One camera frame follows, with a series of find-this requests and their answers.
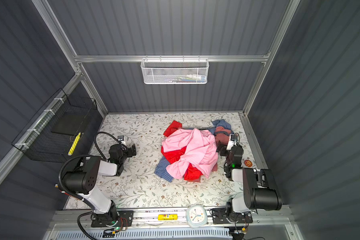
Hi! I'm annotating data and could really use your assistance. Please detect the red cloth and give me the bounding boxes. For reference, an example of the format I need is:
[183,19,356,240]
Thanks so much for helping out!
[161,121,203,183]

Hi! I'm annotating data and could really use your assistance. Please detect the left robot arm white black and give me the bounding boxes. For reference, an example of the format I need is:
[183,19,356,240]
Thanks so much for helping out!
[57,144,137,228]

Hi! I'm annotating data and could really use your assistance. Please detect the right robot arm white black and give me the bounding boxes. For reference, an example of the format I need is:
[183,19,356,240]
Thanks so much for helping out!
[217,144,283,217]

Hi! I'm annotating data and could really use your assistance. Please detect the maroon cloth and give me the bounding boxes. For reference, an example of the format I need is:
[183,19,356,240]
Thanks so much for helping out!
[214,126,232,146]

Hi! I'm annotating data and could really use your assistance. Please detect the pink cloth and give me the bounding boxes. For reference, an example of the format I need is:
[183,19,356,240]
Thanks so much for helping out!
[162,129,218,179]

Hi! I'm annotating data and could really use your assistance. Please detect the blue denim cloth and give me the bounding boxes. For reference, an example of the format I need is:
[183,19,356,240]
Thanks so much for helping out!
[201,119,234,135]

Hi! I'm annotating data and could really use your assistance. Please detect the blue checked cloth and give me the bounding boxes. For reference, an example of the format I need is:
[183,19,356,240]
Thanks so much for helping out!
[154,157,174,183]

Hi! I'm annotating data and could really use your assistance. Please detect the red round sticker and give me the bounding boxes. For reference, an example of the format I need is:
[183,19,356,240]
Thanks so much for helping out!
[244,160,253,168]

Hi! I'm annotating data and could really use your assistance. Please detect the floral table mat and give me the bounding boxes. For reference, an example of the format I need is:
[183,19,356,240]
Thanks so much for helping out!
[64,111,260,210]

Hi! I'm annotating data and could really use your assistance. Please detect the yellow spirit level in basket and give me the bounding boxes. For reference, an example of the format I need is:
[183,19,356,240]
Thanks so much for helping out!
[68,132,82,156]

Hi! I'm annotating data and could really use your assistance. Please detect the mint alarm clock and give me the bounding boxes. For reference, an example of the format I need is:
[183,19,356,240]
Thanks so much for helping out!
[186,205,208,228]

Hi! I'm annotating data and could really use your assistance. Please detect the tube in white basket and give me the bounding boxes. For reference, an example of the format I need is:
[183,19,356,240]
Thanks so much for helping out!
[178,74,207,83]

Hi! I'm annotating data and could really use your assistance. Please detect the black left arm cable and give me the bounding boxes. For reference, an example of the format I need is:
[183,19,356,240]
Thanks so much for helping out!
[93,131,122,161]

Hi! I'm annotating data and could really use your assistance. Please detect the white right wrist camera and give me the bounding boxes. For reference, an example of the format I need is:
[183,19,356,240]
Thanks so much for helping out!
[227,134,240,151]

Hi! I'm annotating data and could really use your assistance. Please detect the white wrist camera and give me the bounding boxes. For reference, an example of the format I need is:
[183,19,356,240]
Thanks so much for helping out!
[118,136,126,145]
[227,134,240,151]

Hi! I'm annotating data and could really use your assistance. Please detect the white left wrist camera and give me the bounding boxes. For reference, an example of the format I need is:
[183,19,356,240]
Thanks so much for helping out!
[118,136,126,145]

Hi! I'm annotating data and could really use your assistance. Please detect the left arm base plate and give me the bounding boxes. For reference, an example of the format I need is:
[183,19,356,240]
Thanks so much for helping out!
[91,211,134,228]

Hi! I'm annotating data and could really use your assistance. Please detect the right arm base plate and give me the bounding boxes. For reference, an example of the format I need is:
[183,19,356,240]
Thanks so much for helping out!
[209,208,253,225]

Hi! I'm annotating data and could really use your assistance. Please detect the black wire basket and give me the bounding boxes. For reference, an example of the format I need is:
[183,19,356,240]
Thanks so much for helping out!
[12,92,99,163]

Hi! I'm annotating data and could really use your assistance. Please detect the yellow level on rail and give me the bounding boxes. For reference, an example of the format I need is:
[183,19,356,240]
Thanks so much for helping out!
[158,214,178,221]

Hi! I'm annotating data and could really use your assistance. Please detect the white wire basket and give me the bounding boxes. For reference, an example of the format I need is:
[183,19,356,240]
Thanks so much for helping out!
[141,59,210,85]

